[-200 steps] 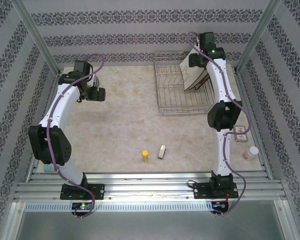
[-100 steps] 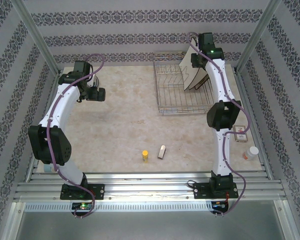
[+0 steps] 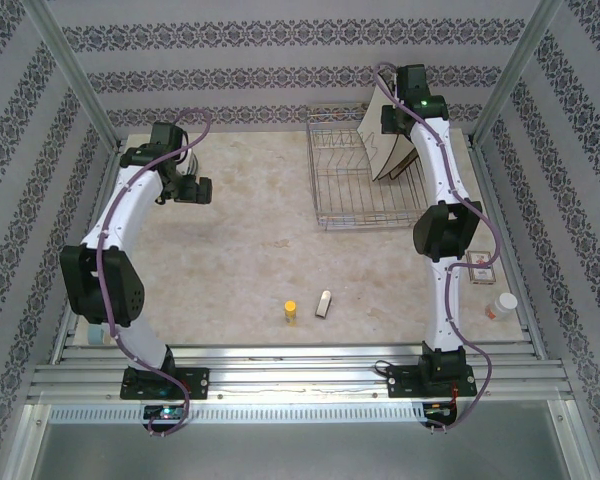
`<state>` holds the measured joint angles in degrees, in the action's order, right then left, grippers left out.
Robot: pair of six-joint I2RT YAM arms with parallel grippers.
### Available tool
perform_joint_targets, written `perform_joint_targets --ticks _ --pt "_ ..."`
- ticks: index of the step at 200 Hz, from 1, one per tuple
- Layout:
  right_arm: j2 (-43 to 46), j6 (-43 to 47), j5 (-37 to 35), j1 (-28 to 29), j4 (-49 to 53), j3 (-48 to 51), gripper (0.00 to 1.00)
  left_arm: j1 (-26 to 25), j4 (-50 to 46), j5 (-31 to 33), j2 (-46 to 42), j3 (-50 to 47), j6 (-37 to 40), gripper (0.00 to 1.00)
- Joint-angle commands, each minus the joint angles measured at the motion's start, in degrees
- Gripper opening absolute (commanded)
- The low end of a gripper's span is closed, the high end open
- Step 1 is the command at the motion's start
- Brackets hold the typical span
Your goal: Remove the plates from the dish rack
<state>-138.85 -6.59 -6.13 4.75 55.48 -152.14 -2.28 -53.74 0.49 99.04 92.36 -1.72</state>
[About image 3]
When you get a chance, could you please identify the metal wire dish rack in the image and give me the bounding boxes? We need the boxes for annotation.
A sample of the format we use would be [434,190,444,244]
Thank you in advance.
[304,102,434,233]

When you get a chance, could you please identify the aluminium frame post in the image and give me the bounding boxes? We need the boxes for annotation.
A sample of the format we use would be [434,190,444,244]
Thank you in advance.
[22,0,126,154]
[472,0,566,149]

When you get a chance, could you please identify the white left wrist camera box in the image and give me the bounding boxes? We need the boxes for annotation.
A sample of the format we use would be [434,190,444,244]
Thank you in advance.
[178,147,202,177]

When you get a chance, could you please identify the square flower print plate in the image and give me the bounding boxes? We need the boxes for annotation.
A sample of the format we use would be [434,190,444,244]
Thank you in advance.
[392,142,421,176]

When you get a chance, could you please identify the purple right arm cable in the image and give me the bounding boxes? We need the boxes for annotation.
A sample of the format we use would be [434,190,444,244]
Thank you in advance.
[374,61,501,437]

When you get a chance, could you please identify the grey metal panel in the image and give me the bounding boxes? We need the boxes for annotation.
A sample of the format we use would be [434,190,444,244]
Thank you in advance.
[22,402,581,480]

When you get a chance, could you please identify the aluminium side rail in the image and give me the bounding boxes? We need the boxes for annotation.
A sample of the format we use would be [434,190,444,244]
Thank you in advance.
[465,134,550,361]
[49,139,127,364]

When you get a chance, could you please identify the small printed card box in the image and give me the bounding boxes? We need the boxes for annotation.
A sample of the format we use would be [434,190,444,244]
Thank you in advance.
[465,249,498,286]

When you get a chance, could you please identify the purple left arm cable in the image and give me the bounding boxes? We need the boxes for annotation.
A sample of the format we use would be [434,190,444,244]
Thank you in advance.
[97,108,214,439]

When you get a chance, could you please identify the small white block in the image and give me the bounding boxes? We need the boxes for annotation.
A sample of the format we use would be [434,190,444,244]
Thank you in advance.
[313,289,333,320]

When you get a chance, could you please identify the white capped clear bottle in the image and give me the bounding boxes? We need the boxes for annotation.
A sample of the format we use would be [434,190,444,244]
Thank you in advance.
[483,292,519,321]

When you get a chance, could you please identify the pale blue tape roll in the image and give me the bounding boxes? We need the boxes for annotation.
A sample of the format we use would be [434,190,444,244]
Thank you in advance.
[87,323,113,346]

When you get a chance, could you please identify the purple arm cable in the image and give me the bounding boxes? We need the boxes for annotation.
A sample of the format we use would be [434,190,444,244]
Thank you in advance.
[97,108,214,439]
[374,61,501,437]

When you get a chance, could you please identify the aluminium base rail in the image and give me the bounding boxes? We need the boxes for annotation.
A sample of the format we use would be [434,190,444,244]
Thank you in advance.
[27,342,574,401]

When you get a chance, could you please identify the white slotted cable duct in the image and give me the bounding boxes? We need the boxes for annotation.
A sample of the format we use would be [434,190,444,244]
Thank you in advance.
[47,403,429,424]

